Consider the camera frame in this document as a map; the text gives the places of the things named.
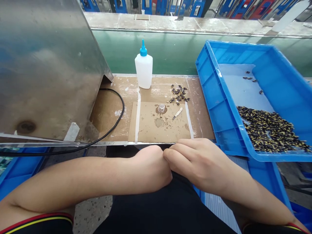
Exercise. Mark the white corrugated plastic sheet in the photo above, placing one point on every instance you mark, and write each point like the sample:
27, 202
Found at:
219, 207

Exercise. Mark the large heap black yellow components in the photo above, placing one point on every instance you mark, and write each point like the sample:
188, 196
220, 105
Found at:
270, 129

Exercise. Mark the person's body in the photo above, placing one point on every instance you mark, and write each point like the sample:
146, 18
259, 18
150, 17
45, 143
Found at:
158, 212

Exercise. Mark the small pile black yellow components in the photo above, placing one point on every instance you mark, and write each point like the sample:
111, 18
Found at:
179, 93

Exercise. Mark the person's left hand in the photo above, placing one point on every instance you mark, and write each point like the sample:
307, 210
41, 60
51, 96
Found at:
156, 168

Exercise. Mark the person's right fingers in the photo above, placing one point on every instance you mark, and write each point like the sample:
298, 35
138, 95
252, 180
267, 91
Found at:
171, 157

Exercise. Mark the small clear plastic cup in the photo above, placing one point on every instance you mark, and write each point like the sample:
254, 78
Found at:
161, 108

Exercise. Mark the small brown cardboard sheet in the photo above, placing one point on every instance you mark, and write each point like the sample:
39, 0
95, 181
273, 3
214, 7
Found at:
151, 132

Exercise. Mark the large brown cardboard mat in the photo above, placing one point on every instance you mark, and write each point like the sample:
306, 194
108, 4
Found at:
114, 102

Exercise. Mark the tilted blue plastic crate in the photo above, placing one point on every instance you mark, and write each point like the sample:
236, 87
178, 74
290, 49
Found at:
275, 68

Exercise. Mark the green conveyor belt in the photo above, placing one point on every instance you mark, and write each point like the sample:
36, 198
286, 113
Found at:
185, 53

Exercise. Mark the white squeeze bottle blue nozzle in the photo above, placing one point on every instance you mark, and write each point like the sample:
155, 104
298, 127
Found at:
143, 70

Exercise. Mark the clear plastic bracket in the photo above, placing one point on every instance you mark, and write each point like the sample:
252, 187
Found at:
72, 131

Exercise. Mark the stainless steel machine housing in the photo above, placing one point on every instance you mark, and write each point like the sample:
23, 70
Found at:
48, 61

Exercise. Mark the person's right hand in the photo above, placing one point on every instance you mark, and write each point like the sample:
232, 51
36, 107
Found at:
204, 165

